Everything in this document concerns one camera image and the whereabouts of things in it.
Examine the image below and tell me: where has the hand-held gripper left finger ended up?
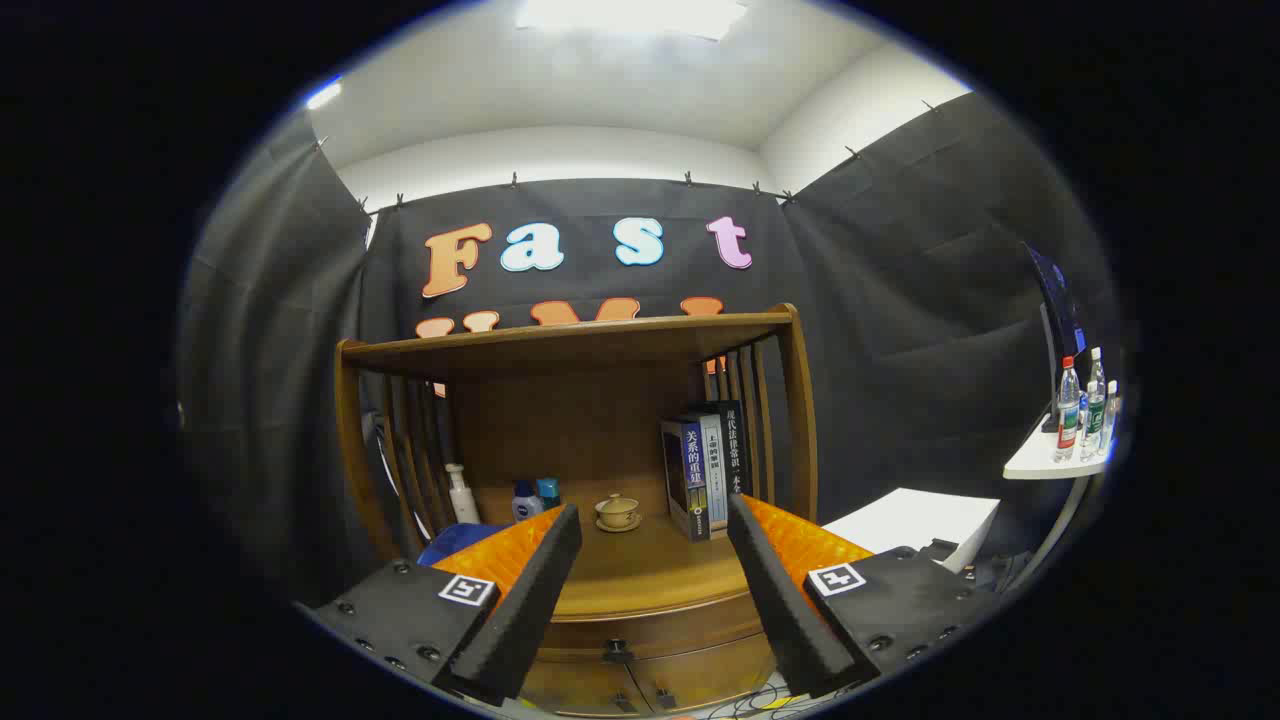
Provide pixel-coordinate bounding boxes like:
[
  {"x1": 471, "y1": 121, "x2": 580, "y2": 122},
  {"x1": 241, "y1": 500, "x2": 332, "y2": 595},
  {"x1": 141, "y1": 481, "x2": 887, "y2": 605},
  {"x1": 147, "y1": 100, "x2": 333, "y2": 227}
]
[{"x1": 300, "y1": 503, "x2": 583, "y2": 708}]

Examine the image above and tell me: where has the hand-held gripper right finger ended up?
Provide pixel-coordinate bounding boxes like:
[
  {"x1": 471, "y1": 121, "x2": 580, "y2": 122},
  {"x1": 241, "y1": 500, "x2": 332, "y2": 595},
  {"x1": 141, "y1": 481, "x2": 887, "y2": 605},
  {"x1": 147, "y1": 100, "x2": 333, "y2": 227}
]
[{"x1": 726, "y1": 493, "x2": 1001, "y2": 701}]

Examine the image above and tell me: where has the wooden drawer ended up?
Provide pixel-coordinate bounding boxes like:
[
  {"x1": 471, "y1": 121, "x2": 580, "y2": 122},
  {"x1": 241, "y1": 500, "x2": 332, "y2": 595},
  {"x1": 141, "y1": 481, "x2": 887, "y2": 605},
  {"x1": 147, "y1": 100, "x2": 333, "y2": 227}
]
[{"x1": 540, "y1": 595, "x2": 771, "y2": 665}]

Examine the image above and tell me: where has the wooden cabinet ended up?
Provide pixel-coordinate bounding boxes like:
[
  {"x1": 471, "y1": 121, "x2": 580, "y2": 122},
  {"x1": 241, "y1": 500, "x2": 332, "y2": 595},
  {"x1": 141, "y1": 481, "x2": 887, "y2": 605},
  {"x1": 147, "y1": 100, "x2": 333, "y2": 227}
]
[{"x1": 334, "y1": 303, "x2": 821, "y2": 716}]

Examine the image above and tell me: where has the blue towel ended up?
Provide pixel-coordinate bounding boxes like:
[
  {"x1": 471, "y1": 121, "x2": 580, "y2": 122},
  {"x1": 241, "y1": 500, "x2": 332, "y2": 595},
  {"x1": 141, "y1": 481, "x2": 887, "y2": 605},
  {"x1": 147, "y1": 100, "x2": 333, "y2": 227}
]
[{"x1": 418, "y1": 522, "x2": 506, "y2": 567}]

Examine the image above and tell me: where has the beige lidded teacup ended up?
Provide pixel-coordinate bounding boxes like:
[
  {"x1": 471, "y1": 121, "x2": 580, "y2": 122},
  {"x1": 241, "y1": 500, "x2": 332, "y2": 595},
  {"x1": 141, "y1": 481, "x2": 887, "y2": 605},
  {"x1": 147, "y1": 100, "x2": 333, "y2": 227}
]
[{"x1": 595, "y1": 494, "x2": 643, "y2": 533}]

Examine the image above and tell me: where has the white pump bottle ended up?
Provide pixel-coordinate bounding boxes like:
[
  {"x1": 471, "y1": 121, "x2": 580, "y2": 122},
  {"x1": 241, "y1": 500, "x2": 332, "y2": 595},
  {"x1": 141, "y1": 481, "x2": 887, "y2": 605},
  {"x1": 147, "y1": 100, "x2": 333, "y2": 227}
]
[{"x1": 446, "y1": 463, "x2": 481, "y2": 526}]

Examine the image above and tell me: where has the pale blue spine book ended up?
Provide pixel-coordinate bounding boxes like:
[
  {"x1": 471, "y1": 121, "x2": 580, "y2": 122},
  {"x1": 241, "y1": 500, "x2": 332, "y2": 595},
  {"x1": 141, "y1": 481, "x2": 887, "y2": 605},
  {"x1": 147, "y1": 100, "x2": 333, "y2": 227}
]
[{"x1": 700, "y1": 412, "x2": 729, "y2": 531}]

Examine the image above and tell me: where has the black spine book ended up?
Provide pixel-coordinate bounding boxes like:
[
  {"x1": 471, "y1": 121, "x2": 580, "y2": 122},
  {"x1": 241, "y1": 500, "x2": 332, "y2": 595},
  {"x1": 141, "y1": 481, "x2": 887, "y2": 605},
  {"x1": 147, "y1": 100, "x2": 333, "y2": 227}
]
[{"x1": 715, "y1": 400, "x2": 753, "y2": 521}]

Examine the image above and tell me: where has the white box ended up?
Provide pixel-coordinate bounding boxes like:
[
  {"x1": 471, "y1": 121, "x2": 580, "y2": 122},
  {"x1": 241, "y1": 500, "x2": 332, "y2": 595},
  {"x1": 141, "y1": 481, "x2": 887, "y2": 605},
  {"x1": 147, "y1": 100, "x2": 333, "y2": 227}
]
[{"x1": 822, "y1": 487, "x2": 1001, "y2": 573}]

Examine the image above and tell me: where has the white side table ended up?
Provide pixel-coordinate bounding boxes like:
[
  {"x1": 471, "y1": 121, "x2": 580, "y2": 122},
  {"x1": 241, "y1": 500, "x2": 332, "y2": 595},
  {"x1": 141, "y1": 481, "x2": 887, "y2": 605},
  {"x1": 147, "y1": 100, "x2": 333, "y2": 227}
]
[{"x1": 1000, "y1": 410, "x2": 1117, "y2": 591}]

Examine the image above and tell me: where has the red label water bottle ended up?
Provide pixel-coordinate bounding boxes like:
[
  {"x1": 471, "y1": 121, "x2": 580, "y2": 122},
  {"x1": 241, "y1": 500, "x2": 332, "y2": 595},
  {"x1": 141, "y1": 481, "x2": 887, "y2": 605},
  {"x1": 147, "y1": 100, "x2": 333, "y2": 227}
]
[{"x1": 1054, "y1": 357, "x2": 1082, "y2": 463}]

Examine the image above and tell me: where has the green label water bottle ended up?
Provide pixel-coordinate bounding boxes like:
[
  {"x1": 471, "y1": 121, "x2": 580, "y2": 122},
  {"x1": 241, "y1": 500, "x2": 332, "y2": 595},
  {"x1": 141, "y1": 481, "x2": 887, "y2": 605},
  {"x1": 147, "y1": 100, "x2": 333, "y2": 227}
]
[{"x1": 1082, "y1": 347, "x2": 1107, "y2": 461}]

